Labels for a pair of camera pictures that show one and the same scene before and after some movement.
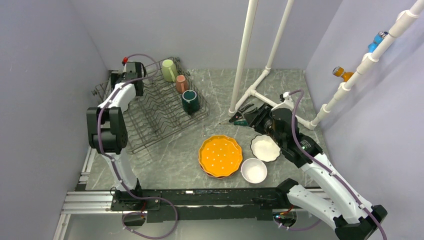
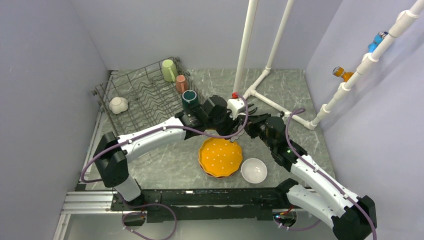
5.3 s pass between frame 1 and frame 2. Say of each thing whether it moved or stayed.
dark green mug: stayed
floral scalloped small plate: moved
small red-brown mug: stayed
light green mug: stayed
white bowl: stayed
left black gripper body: moved
